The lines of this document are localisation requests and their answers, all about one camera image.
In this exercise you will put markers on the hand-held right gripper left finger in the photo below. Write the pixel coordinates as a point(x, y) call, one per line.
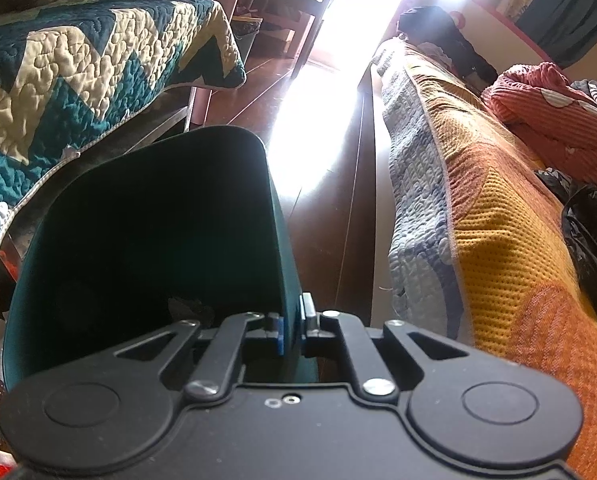
point(279, 336)

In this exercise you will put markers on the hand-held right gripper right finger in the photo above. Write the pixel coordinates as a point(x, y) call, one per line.
point(308, 320)

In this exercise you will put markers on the blue white quilted mattress pad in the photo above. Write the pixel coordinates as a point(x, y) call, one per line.
point(418, 185)

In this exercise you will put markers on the orange yellow quilted bed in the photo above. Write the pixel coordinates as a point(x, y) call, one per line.
point(503, 235)

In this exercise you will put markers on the black jacket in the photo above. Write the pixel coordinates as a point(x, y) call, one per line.
point(593, 240)

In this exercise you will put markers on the wooden chair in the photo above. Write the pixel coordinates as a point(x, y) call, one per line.
point(298, 5)

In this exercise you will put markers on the dark cloth pile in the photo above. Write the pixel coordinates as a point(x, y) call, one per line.
point(438, 30)

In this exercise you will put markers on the teal zigzag quilt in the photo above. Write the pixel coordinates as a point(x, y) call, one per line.
point(78, 85)

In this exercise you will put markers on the metal bed frame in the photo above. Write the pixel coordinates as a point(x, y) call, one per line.
point(163, 122)

